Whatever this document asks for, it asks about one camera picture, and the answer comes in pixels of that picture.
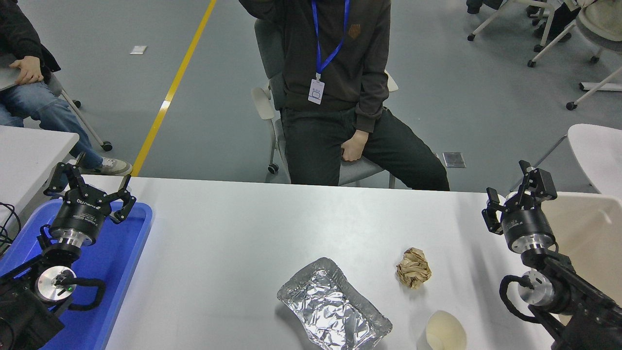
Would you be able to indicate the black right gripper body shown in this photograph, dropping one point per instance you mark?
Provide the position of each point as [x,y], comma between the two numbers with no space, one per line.
[527,223]

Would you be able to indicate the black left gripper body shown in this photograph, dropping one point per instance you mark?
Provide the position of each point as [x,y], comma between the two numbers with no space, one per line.
[80,214]

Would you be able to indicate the tan paper ball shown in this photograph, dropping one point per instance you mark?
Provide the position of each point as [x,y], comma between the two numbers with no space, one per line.
[413,270]

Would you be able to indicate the white paper cup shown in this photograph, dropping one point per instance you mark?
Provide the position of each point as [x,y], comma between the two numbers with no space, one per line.
[447,333]

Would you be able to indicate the foil tray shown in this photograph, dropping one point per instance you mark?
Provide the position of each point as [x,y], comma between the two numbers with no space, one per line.
[330,306]

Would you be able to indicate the person's hand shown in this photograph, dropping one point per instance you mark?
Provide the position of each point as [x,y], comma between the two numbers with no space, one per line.
[29,70]

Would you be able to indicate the person's left hand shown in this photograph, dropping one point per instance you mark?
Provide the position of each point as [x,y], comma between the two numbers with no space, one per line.
[354,148]

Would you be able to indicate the white side table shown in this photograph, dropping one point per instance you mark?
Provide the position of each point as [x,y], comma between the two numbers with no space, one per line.
[29,155]

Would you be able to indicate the blue plastic tray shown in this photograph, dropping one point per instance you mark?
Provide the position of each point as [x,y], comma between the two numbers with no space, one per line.
[124,253]

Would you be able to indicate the white moulded chair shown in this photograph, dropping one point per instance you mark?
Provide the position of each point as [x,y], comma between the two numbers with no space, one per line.
[597,155]

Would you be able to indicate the large pale bin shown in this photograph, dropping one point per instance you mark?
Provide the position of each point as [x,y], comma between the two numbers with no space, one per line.
[593,233]

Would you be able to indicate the white chair base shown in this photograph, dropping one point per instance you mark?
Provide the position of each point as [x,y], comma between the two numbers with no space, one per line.
[571,105]

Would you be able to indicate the person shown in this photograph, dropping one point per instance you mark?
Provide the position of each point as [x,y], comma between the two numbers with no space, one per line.
[29,102]
[559,19]
[478,6]
[340,48]

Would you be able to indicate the white floor bar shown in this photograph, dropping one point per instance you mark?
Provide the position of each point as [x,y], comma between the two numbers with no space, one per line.
[600,86]

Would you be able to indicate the grey laptop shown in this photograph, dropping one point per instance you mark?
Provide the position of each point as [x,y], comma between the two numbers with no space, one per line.
[7,80]

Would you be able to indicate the grey office chair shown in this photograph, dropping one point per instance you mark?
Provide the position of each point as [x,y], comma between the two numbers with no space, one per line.
[362,173]

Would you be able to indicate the cream-backed swivel chair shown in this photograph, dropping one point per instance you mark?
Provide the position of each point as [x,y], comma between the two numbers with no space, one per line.
[602,39]

